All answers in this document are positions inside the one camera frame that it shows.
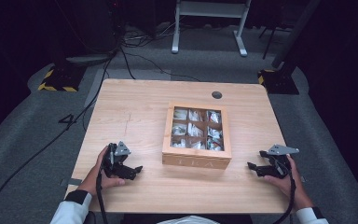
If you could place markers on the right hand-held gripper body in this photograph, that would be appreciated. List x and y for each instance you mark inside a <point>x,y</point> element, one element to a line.
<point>279,163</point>

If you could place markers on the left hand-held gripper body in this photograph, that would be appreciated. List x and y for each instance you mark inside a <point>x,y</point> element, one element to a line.
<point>115,161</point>

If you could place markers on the wooden tea box glass lid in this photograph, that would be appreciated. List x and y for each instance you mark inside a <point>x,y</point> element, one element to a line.
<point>195,160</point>

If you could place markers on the person's left hand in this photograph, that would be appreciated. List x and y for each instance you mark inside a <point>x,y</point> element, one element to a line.
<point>93,182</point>

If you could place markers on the person's right hand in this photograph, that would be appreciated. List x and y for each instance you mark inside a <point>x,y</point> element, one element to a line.
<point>295,193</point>

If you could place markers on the group of tea bags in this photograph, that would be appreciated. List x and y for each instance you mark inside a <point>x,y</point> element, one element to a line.
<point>194,130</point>

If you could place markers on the person's white shirt torso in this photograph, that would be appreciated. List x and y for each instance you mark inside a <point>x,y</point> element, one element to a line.
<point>188,220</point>

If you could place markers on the black stand base striped edge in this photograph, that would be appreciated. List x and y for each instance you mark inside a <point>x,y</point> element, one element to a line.
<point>279,82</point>
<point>62,79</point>

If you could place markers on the dark slanted metal pole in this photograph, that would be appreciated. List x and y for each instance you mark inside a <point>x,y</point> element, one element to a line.
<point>295,34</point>

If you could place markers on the white metal desk frame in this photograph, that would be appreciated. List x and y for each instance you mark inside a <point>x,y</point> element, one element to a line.
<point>209,9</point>

